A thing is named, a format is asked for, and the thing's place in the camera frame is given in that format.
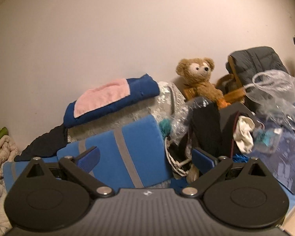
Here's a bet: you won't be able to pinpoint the blue pillow, grey stripes, right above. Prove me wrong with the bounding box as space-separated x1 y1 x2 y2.
57 115 172 191

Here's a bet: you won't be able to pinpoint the blue patterned fabric bag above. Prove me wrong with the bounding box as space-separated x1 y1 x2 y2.
248 123 295 195

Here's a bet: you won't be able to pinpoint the black garment behind pillows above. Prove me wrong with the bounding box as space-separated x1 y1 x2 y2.
14 124 67 161

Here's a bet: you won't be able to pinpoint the silver sequin cushion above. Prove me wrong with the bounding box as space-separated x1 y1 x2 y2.
67 82 185 143

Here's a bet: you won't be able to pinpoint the blue pillow, grey stripes, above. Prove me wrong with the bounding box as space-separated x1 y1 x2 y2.
3 160 66 195
57 115 172 191

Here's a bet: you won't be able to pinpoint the brown teddy bear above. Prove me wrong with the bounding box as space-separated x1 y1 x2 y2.
176 58 230 109

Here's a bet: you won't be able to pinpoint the blue pillow, grey stripes, left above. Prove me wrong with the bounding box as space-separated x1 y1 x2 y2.
3 160 66 195

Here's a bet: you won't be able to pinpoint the pink cloth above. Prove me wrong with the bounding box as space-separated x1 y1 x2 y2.
73 78 130 118

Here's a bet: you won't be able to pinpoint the black bag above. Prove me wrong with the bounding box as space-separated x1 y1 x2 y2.
191 102 261 158

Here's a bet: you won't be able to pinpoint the clear plastic bag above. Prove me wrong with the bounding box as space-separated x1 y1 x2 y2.
244 70 295 133

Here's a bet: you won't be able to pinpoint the beige quilted comforter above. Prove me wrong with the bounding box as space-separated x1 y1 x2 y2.
0 135 20 236

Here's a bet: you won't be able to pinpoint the blue coiled cable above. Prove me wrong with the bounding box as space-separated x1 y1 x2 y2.
232 153 250 163

